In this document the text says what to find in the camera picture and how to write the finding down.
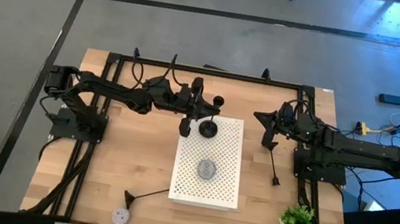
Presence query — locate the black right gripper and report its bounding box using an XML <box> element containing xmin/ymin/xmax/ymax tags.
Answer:
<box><xmin>249</xmin><ymin>95</ymin><xmax>308</xmax><ymax>156</ymax></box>

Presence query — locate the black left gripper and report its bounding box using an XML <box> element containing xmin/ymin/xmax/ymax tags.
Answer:
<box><xmin>163</xmin><ymin>72</ymin><xmax>227</xmax><ymax>143</ymax></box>

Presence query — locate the black metal candlestick holder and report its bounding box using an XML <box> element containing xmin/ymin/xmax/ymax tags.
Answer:
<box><xmin>121</xmin><ymin>182</ymin><xmax>171</xmax><ymax>216</ymax></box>
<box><xmin>262</xmin><ymin>145</ymin><xmax>286</xmax><ymax>188</ymax></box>
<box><xmin>196</xmin><ymin>93</ymin><xmax>226</xmax><ymax>140</ymax></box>

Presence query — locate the grey mercury glass votive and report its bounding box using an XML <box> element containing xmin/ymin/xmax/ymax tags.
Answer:
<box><xmin>195</xmin><ymin>157</ymin><xmax>219</xmax><ymax>182</ymax></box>

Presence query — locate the pale mercury glass votive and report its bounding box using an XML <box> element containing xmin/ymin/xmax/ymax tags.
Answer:
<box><xmin>110</xmin><ymin>205</ymin><xmax>132</xmax><ymax>224</ymax></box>

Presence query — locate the white perforated metal shelf riser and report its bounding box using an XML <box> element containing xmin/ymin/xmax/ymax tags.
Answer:
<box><xmin>167</xmin><ymin>109</ymin><xmax>251</xmax><ymax>213</ymax></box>

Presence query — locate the black aluminium table frame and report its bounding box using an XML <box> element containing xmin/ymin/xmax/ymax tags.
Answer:
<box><xmin>20</xmin><ymin>34</ymin><xmax>375</xmax><ymax>224</ymax></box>

